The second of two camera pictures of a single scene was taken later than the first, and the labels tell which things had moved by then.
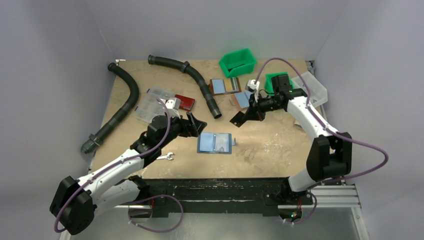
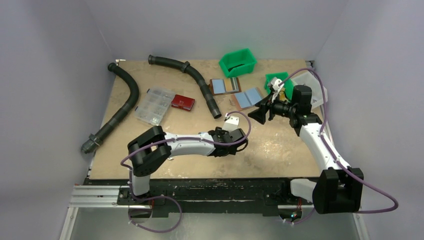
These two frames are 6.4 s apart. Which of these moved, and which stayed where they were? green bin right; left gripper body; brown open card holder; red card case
Moved: left gripper body
Stayed: red card case; brown open card holder; green bin right
